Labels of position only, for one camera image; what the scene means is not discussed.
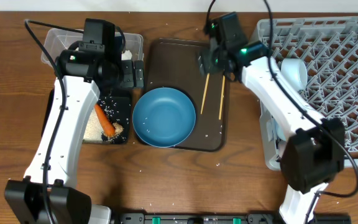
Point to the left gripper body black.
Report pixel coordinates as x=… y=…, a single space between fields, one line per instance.
x=134 y=73

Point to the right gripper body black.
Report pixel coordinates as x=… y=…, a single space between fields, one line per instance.
x=211 y=62

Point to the large dark blue plate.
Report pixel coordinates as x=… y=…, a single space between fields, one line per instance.
x=164 y=117

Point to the brown food scrap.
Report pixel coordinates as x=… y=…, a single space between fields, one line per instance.
x=118 y=129

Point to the orange carrot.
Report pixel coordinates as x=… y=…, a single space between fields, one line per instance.
x=108 y=128

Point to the pile of white rice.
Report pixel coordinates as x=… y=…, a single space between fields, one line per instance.
x=94 y=132

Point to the small light blue bowl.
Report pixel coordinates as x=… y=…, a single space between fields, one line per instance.
x=295 y=72

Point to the light blue plastic cup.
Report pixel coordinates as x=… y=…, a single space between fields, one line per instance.
x=279 y=132

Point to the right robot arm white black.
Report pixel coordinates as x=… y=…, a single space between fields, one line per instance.
x=314 y=151

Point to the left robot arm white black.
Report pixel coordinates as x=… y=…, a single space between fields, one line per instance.
x=89 y=67

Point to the black waste tray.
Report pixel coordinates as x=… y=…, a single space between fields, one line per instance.
x=117 y=107

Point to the grey dishwasher rack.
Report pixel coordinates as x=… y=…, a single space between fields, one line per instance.
x=329 y=48

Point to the crumpled white paper napkin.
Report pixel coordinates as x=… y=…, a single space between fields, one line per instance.
x=127 y=55

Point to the brown serving tray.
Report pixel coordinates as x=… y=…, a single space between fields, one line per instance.
x=173 y=63

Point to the clear plastic container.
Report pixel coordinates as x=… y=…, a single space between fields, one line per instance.
x=58 y=40

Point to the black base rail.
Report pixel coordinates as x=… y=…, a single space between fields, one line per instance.
x=140 y=218

